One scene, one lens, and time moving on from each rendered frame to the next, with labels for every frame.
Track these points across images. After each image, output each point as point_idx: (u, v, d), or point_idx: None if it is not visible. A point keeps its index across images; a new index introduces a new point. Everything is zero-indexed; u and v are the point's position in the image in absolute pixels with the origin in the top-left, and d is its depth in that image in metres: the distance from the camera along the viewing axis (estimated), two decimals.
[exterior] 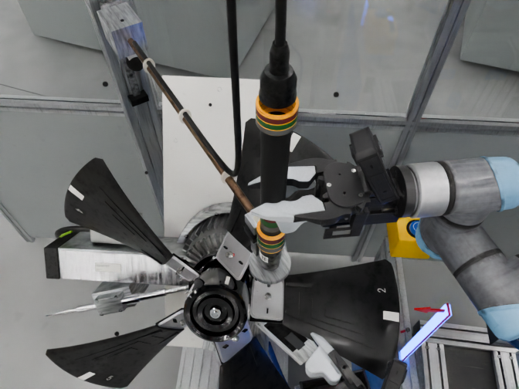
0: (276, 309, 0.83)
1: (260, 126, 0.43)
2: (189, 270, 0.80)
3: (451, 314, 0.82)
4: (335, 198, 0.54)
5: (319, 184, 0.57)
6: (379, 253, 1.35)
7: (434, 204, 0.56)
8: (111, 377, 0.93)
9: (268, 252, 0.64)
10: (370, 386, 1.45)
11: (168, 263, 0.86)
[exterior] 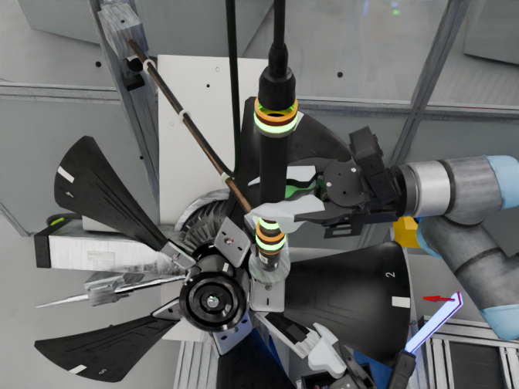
0: (277, 299, 0.79)
1: (259, 127, 0.44)
2: (185, 256, 0.76)
3: (462, 303, 0.78)
4: (335, 198, 0.54)
5: (319, 184, 0.57)
6: None
7: (434, 204, 0.56)
8: (103, 371, 0.89)
9: (267, 252, 0.64)
10: None
11: (164, 250, 0.81)
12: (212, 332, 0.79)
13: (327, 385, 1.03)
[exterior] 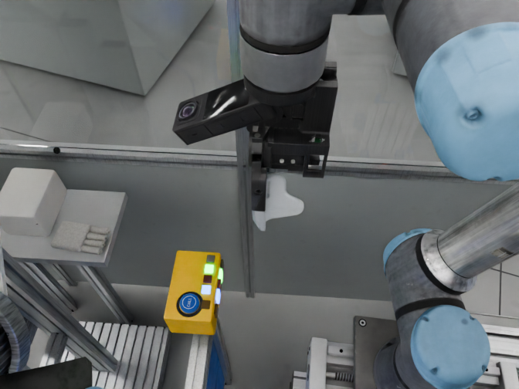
0: None
1: None
2: None
3: None
4: (249, 160, 0.47)
5: None
6: None
7: (264, 72, 0.35)
8: None
9: None
10: None
11: None
12: None
13: None
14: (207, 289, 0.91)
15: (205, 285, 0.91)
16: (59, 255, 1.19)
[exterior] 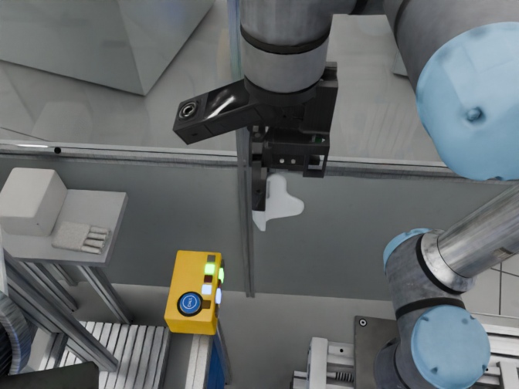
0: None
1: None
2: None
3: None
4: (249, 160, 0.47)
5: None
6: None
7: (264, 72, 0.35)
8: None
9: None
10: None
11: None
12: None
13: None
14: (208, 289, 0.91)
15: (205, 285, 0.91)
16: (60, 255, 1.20)
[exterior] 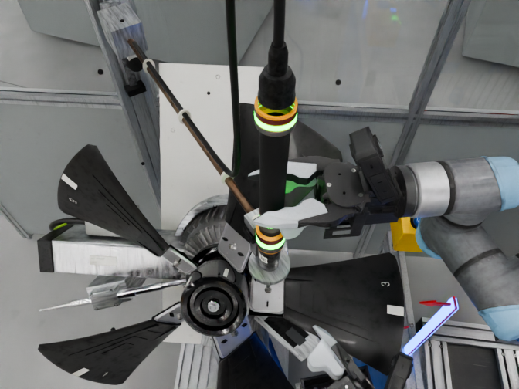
0: (228, 346, 0.83)
1: (259, 126, 0.43)
2: (243, 263, 0.77)
3: (457, 308, 0.79)
4: (335, 198, 0.54)
5: (319, 184, 0.57)
6: (381, 248, 1.33)
7: (434, 204, 0.56)
8: (72, 201, 0.81)
9: (267, 252, 0.64)
10: (372, 383, 1.42)
11: (232, 229, 0.81)
12: (175, 306, 0.80)
13: (325, 387, 1.04)
14: None
15: None
16: None
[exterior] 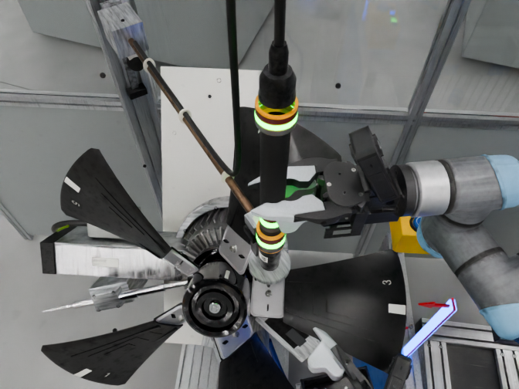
0: (228, 348, 0.84)
1: (259, 126, 0.43)
2: (244, 265, 0.78)
3: (456, 309, 0.80)
4: (335, 197, 0.54)
5: (319, 183, 0.57)
6: (381, 249, 1.34)
7: (435, 204, 0.55)
8: (76, 204, 0.82)
9: (267, 252, 0.64)
10: (371, 384, 1.43)
11: (233, 231, 0.82)
12: (177, 307, 0.81)
13: (325, 388, 1.05)
14: None
15: None
16: None
